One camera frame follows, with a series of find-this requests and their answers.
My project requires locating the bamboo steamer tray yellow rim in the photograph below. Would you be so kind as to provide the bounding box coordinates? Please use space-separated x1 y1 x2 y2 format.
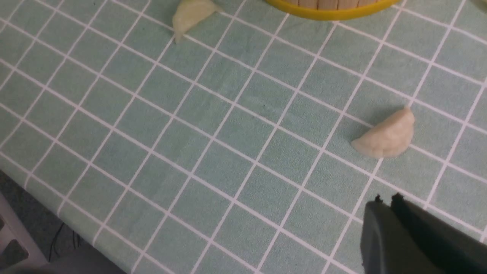
265 0 398 21

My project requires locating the white dumpling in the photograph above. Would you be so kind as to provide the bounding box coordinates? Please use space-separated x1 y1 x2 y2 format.
172 0 224 44
351 107 415 159

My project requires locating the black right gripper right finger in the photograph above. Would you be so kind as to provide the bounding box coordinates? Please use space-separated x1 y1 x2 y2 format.
391 193 486 274

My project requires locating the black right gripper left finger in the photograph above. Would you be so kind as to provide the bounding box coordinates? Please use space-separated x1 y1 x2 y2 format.
361 194 444 274

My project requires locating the green checkered tablecloth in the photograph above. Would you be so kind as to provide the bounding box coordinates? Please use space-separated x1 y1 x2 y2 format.
1 0 486 274

